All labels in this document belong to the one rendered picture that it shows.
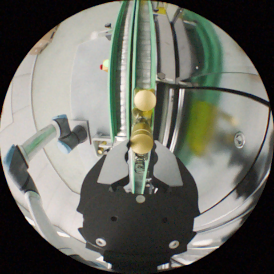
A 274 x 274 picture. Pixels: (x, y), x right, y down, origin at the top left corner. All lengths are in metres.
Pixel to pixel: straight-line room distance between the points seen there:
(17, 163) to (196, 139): 0.57
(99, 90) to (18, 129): 3.35
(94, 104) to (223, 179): 0.68
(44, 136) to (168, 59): 0.69
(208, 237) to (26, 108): 3.92
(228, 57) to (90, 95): 0.69
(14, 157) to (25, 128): 3.29
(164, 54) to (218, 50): 0.30
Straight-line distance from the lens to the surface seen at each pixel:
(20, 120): 3.66
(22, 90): 3.83
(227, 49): 0.24
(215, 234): 0.20
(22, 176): 0.44
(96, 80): 0.63
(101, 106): 0.61
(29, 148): 0.46
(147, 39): 0.53
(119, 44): 0.52
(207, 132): 0.19
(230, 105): 0.16
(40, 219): 0.34
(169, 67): 0.46
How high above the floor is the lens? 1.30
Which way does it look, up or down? 62 degrees down
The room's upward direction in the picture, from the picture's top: 173 degrees counter-clockwise
